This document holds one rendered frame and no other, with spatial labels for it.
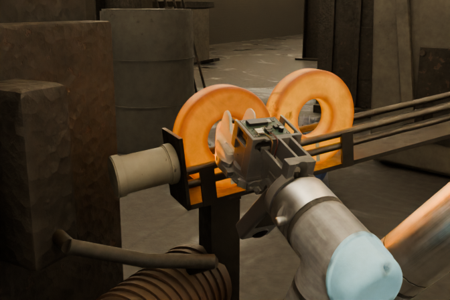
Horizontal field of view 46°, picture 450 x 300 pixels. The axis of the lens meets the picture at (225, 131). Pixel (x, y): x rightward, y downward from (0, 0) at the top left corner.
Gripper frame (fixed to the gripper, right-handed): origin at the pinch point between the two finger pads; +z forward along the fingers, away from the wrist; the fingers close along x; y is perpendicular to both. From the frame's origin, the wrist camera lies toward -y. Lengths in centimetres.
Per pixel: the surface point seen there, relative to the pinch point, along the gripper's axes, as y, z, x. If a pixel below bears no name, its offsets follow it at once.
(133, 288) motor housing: -14.7, -12.6, 16.8
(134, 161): -2.0, -1.9, 14.2
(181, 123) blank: 2.1, 0.0, 7.2
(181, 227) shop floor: -106, 96, -38
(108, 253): -10.4, -9.9, 19.6
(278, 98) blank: 4.5, 0.6, -8.6
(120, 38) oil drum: -75, 229, -46
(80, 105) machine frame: -2.5, 16.2, 18.1
